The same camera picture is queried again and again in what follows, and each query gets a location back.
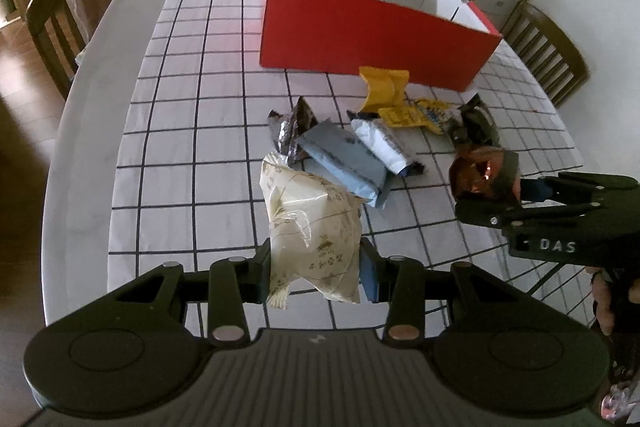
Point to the wooden slatted chair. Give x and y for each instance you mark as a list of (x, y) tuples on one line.
[(550, 52)]

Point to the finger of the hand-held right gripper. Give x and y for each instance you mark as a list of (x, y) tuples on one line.
[(537, 190), (480, 212)]

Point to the red cardboard box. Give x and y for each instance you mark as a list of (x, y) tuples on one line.
[(350, 32)]

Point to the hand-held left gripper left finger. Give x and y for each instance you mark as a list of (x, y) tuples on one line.
[(257, 277)]

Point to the cream snack bag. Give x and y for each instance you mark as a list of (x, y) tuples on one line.
[(310, 227)]

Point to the wooden chair with towel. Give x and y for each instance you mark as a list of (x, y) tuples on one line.
[(50, 32)]

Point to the yellow and blue packet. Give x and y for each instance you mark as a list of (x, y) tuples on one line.
[(405, 116)]

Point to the silver and dark snack packet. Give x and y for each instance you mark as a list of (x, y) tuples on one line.
[(290, 129)]

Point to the blue-grey snack packet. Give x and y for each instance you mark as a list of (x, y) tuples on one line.
[(340, 157)]

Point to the dark green snack packet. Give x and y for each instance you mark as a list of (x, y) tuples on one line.
[(475, 122)]

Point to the brown and red snack packet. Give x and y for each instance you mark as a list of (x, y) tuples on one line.
[(480, 172)]

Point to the person's right hand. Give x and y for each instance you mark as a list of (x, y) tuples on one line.
[(602, 302)]

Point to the white and navy snack packet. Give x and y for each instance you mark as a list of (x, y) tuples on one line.
[(380, 142)]

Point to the yellow snack packet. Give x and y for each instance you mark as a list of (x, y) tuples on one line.
[(382, 89)]

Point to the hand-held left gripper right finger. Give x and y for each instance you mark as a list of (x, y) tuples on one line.
[(369, 272)]

